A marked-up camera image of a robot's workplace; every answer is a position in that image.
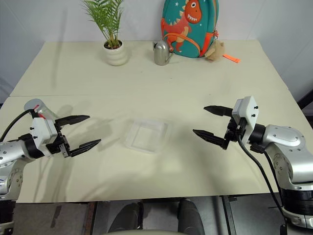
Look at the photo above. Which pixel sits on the dark chair part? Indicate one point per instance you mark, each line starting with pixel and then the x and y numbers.
pixel 306 100

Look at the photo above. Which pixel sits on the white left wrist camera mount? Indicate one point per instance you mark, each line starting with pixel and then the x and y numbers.
pixel 41 132

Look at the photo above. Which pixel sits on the clear plastic container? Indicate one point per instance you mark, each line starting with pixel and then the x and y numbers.
pixel 146 135

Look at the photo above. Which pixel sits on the white ribbed plant pot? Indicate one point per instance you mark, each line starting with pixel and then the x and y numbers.
pixel 115 55

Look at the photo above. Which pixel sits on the green palm plant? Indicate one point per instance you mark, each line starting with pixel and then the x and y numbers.
pixel 107 17

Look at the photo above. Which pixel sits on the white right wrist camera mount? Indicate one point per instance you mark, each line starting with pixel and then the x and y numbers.
pixel 249 110

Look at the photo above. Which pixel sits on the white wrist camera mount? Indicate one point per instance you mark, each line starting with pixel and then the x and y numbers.
pixel 41 132
pixel 249 110

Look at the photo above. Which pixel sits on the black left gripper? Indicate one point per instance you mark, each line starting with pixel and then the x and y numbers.
pixel 60 144

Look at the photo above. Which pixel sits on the silver metal watering can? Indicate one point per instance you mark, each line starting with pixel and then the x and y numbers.
pixel 161 54

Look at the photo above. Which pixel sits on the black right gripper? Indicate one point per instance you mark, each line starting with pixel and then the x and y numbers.
pixel 232 133

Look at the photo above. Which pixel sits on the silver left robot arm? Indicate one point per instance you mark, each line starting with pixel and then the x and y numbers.
pixel 11 149

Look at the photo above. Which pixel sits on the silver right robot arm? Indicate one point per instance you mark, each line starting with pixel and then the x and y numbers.
pixel 286 144

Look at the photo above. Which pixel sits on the teal dinosaur backpack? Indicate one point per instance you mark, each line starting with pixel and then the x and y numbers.
pixel 195 31

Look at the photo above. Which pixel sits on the dark rounded shape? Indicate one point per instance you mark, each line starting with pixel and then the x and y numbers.
pixel 128 218
pixel 190 216

